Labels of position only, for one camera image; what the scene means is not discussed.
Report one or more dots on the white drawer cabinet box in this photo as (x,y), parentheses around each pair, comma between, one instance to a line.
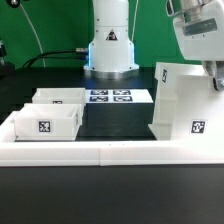
(187,106)

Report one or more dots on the white front drawer tray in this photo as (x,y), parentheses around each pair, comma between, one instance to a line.
(46,122)

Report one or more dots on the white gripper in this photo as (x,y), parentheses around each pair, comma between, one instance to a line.
(199,30)

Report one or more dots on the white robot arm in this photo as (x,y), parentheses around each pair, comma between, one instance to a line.
(111,52)

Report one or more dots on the white rear drawer tray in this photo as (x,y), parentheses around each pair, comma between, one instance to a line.
(60,95)

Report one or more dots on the white drawer tray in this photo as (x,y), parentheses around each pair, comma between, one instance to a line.
(60,95)
(46,122)

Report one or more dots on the white U-shaped border frame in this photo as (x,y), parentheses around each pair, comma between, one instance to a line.
(115,153)

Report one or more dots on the white marker tag sheet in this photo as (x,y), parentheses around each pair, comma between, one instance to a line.
(118,96)

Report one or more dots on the black stand left edge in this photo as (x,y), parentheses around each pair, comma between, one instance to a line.
(6,68)

